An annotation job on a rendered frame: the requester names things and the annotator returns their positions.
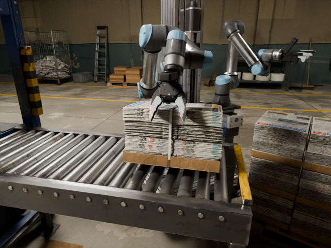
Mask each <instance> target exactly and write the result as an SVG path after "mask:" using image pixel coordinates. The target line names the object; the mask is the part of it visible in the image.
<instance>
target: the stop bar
mask: <svg viewBox="0 0 331 248"><path fill-rule="evenodd" d="M234 153H235V159H236V165H237V171H238V177H239V183H240V189H241V195H242V201H243V204H245V205H253V199H252V194H251V189H250V186H249V182H248V178H247V173H246V169H245V164H244V160H243V156H242V151H241V147H240V145H234Z"/></svg>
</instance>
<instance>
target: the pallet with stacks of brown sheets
mask: <svg viewBox="0 0 331 248"><path fill-rule="evenodd" d="M114 71H115V74H110V75H109V77H110V81H108V82H107V86H111V87H137V86H128V83H133V84H137V83H139V82H140V80H141V79H142V74H143V67H137V66H134V67H131V66H117V67H114ZM115 83H123V86H117V85H114V84H115Z"/></svg>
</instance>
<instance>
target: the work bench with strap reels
mask: <svg viewBox="0 0 331 248"><path fill-rule="evenodd" d="M238 62H245V59H244V58H243V57H238ZM271 62H280V60H271ZM286 64H287V63H286V62H285V63H284V69H283V73H271V74H269V75H268V76H259V75H256V78H254V75H253V73H250V72H244V73H243V74H242V78H241V77H240V76H241V72H237V73H238V78H239V82H243V83H275V84H281V87H280V88H283V84H287V87H286V90H285V91H288V89H289V83H290V78H291V72H292V67H293V64H292V63H291V64H290V70H289V76H288V81H286V80H285V70H286ZM288 92H289V91H288Z"/></svg>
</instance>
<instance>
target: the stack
mask: <svg viewBox="0 0 331 248"><path fill-rule="evenodd" d="M311 119H312V116H307V115H301V114H294V113H287V112H279V111H270V110H267V111H266V112H265V113H264V115H263V116H262V117H261V118H260V119H259V120H258V121H257V122H256V123H255V125H254V136H253V144H252V150H254V151H258V152H262V153H267V154H271V155H277V156H281V157H285V158H290V159H294V160H298V161H302V167H303V162H308V163H312V164H317V165H320V166H325V167H329V168H331V119H328V118H319V117H313V119H312V123H311ZM311 124H312V125H311ZM310 127H311V128H310ZM310 129H311V130H310ZM309 132H310V134H309ZM308 136H309V137H308ZM308 138H309V139H308ZM307 140H308V142H307ZM306 144H307V145H306ZM305 148H306V150H305ZM304 152H305V155H304ZM303 158H304V159H303ZM248 181H249V182H253V183H256V184H260V185H263V186H267V187H271V188H274V189H277V190H281V191H284V192H287V193H291V194H294V195H297V196H299V197H302V198H306V199H309V200H312V201H316V202H319V203H322V204H326V205H329V206H331V175H328V174H324V173H320V172H316V171H312V170H307V169H303V168H299V167H295V166H291V165H286V164H283V163H279V162H275V161H271V160H267V159H262V158H258V157H254V156H251V158H250V169H249V177H248ZM297 187H298V188H297ZM250 189H251V194H252V199H253V205H251V210H252V212H255V213H257V214H260V215H262V216H265V217H268V218H270V219H273V220H275V221H278V222H280V223H283V224H286V225H289V227H288V230H285V229H282V228H280V227H277V226H274V225H272V224H269V223H267V222H264V221H262V220H259V219H256V218H254V217H253V218H252V224H251V231H250V234H252V235H255V236H257V237H259V238H262V239H264V240H267V241H269V242H271V243H274V244H276V245H278V246H281V247H283V248H297V247H295V246H292V245H290V244H287V243H285V242H282V241H280V240H277V239H275V238H273V237H270V236H268V235H265V234H263V231H264V228H265V229H268V230H270V231H273V232H276V233H278V234H281V235H283V236H286V237H288V238H291V239H293V240H296V241H298V242H301V243H303V244H306V245H308V246H311V247H313V248H331V247H329V246H327V245H324V244H322V243H319V242H317V241H314V240H311V239H309V238H306V237H303V236H301V235H298V234H295V233H293V232H290V231H289V228H290V226H291V227H294V228H297V229H300V230H303V231H305V232H308V233H311V234H314V235H316V236H319V237H322V238H324V239H327V240H330V241H331V213H330V212H327V211H323V210H320V209H317V208H314V207H311V206H308V205H304V204H302V203H299V202H296V196H295V200H290V199H287V198H284V197H281V196H277V195H274V194H271V193H268V192H264V191H261V190H258V189H255V188H251V187H250ZM296 190H297V191H296ZM296 192H297V193H296Z"/></svg>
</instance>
